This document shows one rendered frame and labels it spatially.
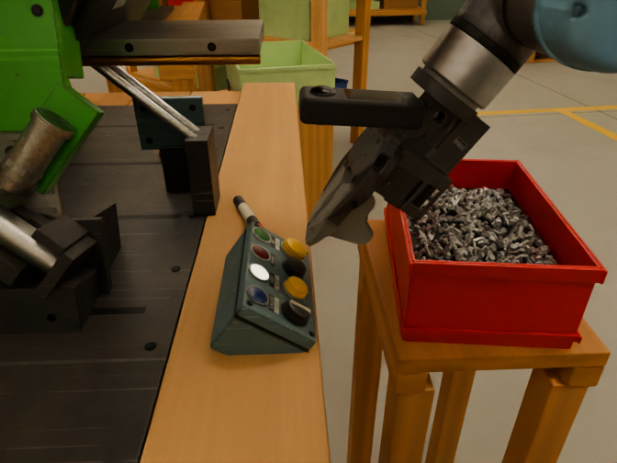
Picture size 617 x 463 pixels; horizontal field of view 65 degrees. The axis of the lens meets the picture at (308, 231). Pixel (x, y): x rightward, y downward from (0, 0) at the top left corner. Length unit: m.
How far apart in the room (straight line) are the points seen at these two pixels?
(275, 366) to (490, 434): 1.22
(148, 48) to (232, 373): 0.38
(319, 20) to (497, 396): 2.14
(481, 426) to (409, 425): 0.93
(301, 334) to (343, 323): 1.41
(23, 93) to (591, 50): 0.46
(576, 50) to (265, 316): 0.30
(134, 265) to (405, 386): 0.36
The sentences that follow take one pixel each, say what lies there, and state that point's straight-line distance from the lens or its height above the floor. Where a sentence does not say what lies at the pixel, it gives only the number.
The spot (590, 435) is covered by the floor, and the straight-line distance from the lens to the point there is 1.72.
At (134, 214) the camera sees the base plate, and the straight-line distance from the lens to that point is 0.71.
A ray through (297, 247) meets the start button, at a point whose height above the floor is 0.94.
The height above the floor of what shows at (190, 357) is 0.90.
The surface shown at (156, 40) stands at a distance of 0.61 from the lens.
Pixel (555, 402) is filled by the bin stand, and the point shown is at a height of 0.71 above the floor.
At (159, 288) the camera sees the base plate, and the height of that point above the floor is 0.90.
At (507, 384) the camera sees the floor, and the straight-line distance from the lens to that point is 1.76.
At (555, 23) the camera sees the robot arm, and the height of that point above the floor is 1.18.
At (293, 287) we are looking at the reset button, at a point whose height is 0.94.
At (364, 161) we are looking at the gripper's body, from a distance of 0.47.
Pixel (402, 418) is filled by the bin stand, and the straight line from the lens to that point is 0.69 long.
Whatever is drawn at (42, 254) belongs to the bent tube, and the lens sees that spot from 0.52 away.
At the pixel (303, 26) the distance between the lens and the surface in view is 3.08.
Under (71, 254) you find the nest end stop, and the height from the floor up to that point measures 0.97.
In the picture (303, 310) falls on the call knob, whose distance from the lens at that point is 0.45.
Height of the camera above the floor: 1.22
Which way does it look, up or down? 31 degrees down
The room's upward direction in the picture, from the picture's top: straight up
